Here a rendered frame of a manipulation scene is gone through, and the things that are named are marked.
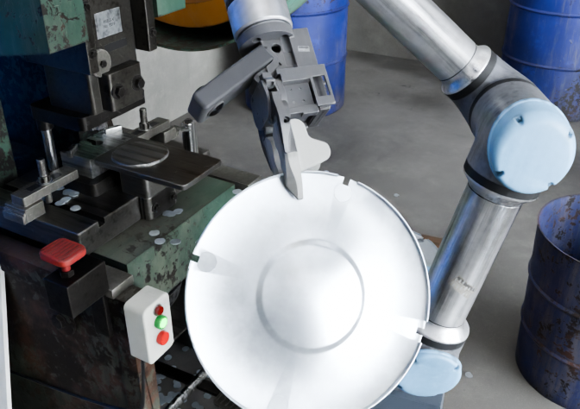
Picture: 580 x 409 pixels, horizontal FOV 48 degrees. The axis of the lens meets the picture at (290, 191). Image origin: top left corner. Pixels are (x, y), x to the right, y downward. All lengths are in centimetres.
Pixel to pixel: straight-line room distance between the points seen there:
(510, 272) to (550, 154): 159
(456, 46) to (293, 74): 33
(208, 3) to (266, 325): 105
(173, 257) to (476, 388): 100
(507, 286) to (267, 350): 175
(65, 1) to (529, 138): 81
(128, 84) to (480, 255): 80
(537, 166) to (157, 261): 82
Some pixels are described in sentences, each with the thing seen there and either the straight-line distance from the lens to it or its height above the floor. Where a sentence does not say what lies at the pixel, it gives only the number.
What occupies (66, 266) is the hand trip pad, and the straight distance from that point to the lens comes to 119.
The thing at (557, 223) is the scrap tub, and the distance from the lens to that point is 207.
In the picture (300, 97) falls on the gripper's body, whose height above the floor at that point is 113.
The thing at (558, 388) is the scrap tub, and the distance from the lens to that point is 201.
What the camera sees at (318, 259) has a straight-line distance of 75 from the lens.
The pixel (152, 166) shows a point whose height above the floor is 78.
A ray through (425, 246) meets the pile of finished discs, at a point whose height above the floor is 38.
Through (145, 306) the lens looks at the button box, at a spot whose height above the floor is 63.
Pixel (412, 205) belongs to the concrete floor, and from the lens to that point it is 282.
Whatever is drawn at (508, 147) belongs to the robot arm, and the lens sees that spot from 91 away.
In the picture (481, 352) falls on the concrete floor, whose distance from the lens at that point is 214.
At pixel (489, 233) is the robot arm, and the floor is 88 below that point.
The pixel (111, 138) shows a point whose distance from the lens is 156.
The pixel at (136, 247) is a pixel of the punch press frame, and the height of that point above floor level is 65.
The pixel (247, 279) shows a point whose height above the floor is 96.
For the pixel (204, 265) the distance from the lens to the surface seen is 73.
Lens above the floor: 140
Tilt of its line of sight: 29 degrees down
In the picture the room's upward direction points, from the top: straight up
